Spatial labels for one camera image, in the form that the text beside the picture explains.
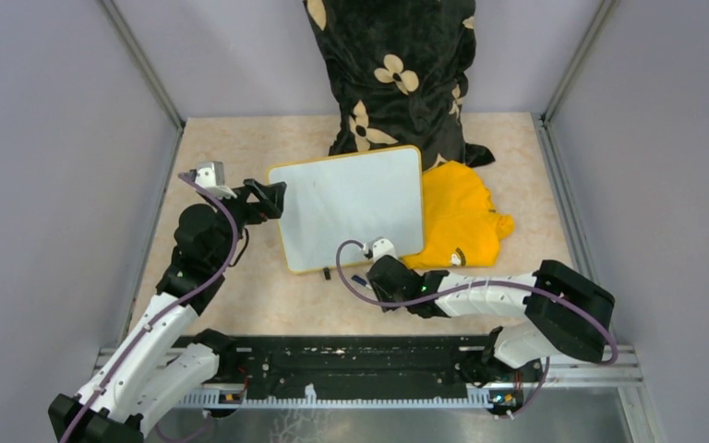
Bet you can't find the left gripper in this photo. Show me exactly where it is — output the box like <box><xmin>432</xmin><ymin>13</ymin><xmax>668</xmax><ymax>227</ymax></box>
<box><xmin>203</xmin><ymin>176</ymin><xmax>285</xmax><ymax>269</ymax></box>

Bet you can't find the white marker pen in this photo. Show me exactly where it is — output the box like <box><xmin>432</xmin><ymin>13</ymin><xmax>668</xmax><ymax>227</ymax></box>
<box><xmin>351</xmin><ymin>276</ymin><xmax>367</xmax><ymax>286</ymax></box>

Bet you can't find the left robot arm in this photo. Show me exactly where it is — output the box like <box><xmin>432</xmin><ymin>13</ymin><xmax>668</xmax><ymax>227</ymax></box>
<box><xmin>48</xmin><ymin>174</ymin><xmax>287</xmax><ymax>442</ymax></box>

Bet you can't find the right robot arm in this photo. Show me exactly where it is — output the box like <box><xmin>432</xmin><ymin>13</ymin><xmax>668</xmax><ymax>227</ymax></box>
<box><xmin>367</xmin><ymin>257</ymin><xmax>618</xmax><ymax>387</ymax></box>

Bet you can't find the yellow-framed whiteboard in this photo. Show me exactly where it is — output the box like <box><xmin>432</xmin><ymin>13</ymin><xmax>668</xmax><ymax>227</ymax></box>
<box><xmin>268</xmin><ymin>145</ymin><xmax>425</xmax><ymax>274</ymax></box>

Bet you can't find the yellow t-shirt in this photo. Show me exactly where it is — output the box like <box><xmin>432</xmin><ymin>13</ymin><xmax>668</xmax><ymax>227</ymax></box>
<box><xmin>403</xmin><ymin>162</ymin><xmax>514</xmax><ymax>269</ymax></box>

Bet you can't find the black floral blanket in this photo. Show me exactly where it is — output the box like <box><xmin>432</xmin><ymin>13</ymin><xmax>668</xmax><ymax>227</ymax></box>
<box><xmin>303</xmin><ymin>0</ymin><xmax>495</xmax><ymax>171</ymax></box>

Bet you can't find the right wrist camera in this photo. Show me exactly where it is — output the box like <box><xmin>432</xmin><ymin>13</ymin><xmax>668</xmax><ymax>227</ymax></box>
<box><xmin>362</xmin><ymin>237</ymin><xmax>398</xmax><ymax>262</ymax></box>

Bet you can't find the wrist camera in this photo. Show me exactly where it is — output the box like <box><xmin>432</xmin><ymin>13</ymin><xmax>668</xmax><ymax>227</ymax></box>
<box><xmin>362</xmin><ymin>237</ymin><xmax>398</xmax><ymax>262</ymax></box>
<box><xmin>192</xmin><ymin>161</ymin><xmax>237</xmax><ymax>199</ymax></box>

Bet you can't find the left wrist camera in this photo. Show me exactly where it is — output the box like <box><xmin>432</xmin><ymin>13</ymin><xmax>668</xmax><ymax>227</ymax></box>
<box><xmin>192</xmin><ymin>161</ymin><xmax>237</xmax><ymax>199</ymax></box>

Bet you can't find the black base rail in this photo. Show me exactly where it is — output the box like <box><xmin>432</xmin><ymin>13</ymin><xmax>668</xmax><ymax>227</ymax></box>
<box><xmin>179</xmin><ymin>329</ymin><xmax>543</xmax><ymax>409</ymax></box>

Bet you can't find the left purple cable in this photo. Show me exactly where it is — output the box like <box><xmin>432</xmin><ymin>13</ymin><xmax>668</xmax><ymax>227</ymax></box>
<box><xmin>57</xmin><ymin>172</ymin><xmax>241</xmax><ymax>443</ymax></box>

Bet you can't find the purple cable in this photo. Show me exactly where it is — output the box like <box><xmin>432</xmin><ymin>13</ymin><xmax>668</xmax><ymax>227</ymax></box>
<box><xmin>57</xmin><ymin>172</ymin><xmax>241</xmax><ymax>443</ymax></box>
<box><xmin>335</xmin><ymin>238</ymin><xmax>619</xmax><ymax>366</ymax></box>

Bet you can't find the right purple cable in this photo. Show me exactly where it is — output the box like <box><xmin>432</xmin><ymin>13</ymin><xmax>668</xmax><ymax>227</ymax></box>
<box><xmin>335</xmin><ymin>238</ymin><xmax>619</xmax><ymax>366</ymax></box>

